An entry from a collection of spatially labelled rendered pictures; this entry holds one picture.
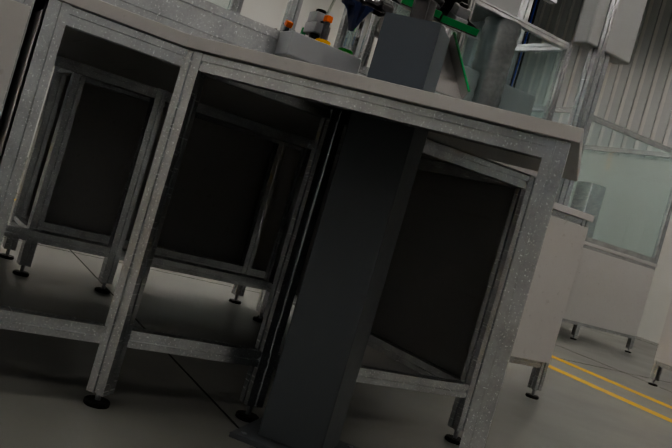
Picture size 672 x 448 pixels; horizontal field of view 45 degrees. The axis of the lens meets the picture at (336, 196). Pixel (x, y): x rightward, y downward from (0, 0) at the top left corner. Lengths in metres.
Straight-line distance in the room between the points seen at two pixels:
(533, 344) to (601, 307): 4.40
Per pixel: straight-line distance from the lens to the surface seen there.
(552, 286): 3.74
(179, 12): 1.97
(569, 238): 3.76
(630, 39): 4.00
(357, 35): 3.27
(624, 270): 8.23
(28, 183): 3.57
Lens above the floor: 0.59
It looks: 1 degrees up
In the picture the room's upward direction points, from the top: 16 degrees clockwise
